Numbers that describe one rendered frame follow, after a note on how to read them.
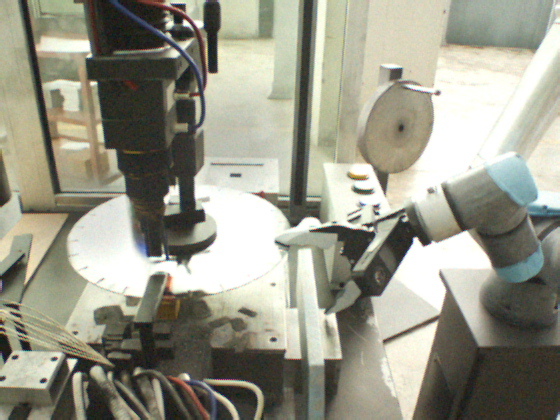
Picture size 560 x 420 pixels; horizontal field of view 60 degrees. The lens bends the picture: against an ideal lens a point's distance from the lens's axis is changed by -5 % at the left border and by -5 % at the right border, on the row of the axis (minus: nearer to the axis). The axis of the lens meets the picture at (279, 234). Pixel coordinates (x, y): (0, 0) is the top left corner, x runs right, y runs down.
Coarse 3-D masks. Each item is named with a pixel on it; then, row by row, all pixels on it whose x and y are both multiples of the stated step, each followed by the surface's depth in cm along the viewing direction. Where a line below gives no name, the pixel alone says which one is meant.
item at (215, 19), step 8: (208, 0) 51; (216, 0) 52; (208, 8) 51; (216, 8) 51; (208, 16) 52; (216, 16) 52; (208, 24) 52; (216, 24) 52; (208, 32) 53; (216, 32) 53; (208, 40) 53; (216, 40) 54; (208, 48) 54; (216, 48) 54; (208, 56) 54; (216, 56) 54; (208, 64) 55; (216, 64) 55; (208, 72) 55; (216, 72) 55
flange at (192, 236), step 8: (208, 216) 77; (192, 224) 73; (200, 224) 74; (208, 224) 75; (216, 224) 75; (168, 232) 72; (176, 232) 72; (184, 232) 72; (192, 232) 72; (200, 232) 72; (208, 232) 73; (216, 232) 74; (168, 240) 70; (176, 240) 70; (184, 240) 70; (192, 240) 71; (200, 240) 71; (208, 240) 72; (168, 248) 70; (176, 248) 70; (184, 248) 70; (192, 248) 70
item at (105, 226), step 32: (224, 192) 87; (96, 224) 76; (128, 224) 76; (224, 224) 77; (256, 224) 77; (288, 224) 77; (96, 256) 68; (128, 256) 68; (192, 256) 69; (224, 256) 69; (256, 256) 69; (192, 288) 62; (224, 288) 63
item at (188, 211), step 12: (180, 180) 62; (192, 180) 62; (180, 192) 63; (192, 192) 63; (180, 204) 64; (192, 204) 64; (168, 216) 63; (180, 216) 63; (192, 216) 64; (204, 216) 65; (156, 228) 63; (168, 228) 64; (144, 240) 64; (156, 240) 63; (156, 252) 64
